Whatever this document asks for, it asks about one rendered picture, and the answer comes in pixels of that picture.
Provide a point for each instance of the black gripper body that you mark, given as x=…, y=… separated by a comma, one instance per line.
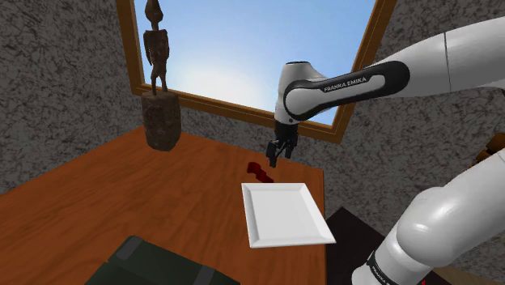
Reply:
x=286, y=132

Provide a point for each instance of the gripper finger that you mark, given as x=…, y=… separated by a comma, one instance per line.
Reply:
x=272, y=153
x=289, y=151

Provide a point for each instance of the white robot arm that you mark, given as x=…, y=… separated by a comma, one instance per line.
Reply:
x=426, y=67

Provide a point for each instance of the dark red block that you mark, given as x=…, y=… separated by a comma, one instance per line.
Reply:
x=258, y=171

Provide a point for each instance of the white square plate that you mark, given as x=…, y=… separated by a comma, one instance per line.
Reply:
x=284, y=215

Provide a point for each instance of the dark robot stand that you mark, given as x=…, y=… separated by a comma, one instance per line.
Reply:
x=349, y=240

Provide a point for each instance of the wooden framed window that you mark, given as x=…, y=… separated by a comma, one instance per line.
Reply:
x=221, y=43

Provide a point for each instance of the brown wooden figure statue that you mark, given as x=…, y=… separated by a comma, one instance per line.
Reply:
x=161, y=118

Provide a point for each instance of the brown wooden table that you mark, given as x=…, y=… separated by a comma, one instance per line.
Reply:
x=118, y=197

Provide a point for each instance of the dark green box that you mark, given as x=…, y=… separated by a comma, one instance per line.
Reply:
x=157, y=266

